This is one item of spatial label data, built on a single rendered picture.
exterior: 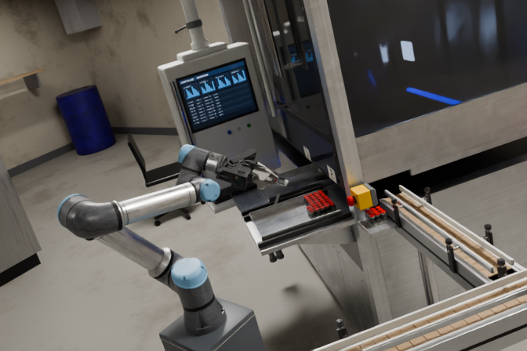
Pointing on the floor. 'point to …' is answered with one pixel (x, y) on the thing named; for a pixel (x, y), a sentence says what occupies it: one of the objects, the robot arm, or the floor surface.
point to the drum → (86, 120)
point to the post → (341, 124)
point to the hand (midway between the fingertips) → (274, 178)
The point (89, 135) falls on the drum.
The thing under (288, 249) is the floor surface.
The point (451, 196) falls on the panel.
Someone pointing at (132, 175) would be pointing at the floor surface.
